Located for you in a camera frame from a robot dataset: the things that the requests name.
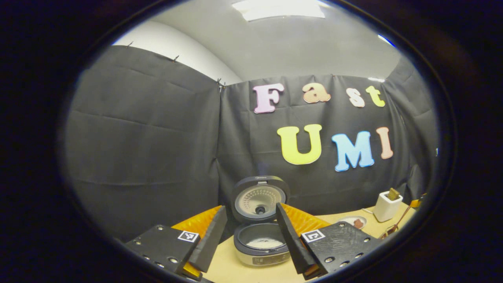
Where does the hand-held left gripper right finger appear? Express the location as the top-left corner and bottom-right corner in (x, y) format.
(275, 202), (384, 280)

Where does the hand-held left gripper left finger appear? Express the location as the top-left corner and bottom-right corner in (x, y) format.
(125, 205), (228, 280)

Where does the white rice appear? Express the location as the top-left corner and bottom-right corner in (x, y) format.
(246, 237), (285, 249)

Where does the brown wooden spoon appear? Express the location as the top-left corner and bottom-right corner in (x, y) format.
(380, 204), (412, 238)

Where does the dark grey rice cooker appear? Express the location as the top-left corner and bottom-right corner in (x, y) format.
(230, 176), (292, 267)

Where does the white toaster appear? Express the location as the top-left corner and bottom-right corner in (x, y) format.
(373, 191), (404, 223)

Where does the round white plate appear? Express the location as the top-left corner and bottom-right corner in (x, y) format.
(340, 216), (367, 230)

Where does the large ceiling light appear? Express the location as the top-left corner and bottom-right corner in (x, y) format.
(232, 0), (327, 21)

